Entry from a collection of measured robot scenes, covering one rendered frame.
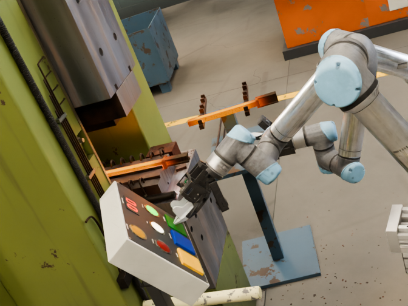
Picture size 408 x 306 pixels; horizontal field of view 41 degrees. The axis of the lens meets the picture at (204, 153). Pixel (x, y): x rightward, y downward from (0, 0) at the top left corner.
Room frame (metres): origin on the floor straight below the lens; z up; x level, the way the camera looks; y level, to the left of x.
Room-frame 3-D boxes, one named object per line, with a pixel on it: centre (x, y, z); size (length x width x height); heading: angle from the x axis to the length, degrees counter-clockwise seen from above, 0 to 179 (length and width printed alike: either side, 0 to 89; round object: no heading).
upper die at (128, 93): (1.93, 0.36, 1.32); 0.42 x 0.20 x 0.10; 70
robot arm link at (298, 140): (1.70, -0.34, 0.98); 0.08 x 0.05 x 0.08; 160
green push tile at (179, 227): (1.42, 0.17, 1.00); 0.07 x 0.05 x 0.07; 5
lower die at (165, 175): (1.93, 0.36, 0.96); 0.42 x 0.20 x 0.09; 70
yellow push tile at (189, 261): (1.22, 0.15, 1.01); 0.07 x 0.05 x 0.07; 5
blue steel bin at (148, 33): (6.00, 0.54, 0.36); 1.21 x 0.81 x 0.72; 76
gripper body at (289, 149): (1.73, -0.26, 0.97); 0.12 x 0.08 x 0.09; 70
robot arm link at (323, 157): (1.66, -0.41, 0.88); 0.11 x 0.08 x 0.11; 13
